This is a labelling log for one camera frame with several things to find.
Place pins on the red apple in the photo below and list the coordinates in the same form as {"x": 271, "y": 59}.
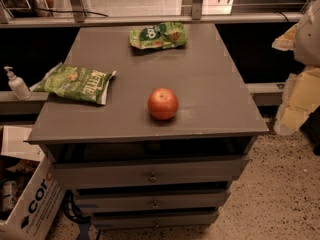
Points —
{"x": 163, "y": 104}

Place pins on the grey drawer cabinet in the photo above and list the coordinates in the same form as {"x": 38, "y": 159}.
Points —
{"x": 128, "y": 169}

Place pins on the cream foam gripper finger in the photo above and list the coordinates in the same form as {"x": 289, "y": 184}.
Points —
{"x": 301, "y": 94}

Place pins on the white pump dispenser bottle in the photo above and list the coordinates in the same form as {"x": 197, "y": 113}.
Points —
{"x": 17, "y": 85}

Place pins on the green rice chip bag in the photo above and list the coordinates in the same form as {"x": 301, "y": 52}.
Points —
{"x": 165, "y": 35}

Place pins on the white cardboard box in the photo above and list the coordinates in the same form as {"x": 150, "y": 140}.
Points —
{"x": 30, "y": 195}

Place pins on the green Kettle chip bag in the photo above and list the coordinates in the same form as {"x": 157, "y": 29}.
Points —
{"x": 76, "y": 83}

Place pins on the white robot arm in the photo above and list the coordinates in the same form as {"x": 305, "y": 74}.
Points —
{"x": 301, "y": 94}

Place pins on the metal shelf rail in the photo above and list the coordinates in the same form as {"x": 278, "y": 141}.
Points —
{"x": 42, "y": 22}

